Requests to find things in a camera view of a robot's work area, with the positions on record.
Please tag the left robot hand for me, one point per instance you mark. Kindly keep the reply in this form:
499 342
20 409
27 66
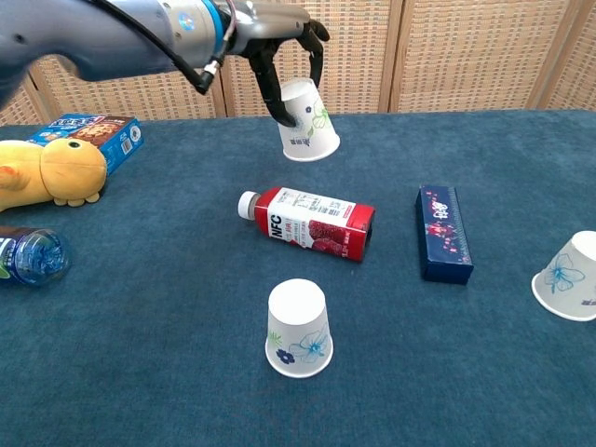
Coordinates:
270 23

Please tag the white cup green flower print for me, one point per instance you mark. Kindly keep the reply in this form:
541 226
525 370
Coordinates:
309 135

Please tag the white cup large blue flower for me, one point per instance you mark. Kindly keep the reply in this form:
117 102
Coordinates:
568 279

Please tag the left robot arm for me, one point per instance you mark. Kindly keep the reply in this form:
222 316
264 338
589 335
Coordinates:
93 32

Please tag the white cup small navy flower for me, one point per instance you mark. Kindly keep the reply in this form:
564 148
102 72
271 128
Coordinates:
298 321

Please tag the blue cookie box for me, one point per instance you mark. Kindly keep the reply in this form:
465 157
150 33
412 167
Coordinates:
116 139

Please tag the bamboo folding screen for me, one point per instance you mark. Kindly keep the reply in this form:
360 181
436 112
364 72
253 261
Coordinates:
465 56

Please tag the red juice bottle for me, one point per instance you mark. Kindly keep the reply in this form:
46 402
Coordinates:
316 223

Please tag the yellow plush toy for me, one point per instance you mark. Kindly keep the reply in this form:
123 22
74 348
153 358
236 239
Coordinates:
70 172

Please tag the dark blue long box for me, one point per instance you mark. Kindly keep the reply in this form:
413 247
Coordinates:
444 233

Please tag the blue table carpet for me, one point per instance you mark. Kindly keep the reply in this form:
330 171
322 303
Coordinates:
186 326

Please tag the blue water bottle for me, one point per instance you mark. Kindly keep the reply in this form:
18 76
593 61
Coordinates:
32 256

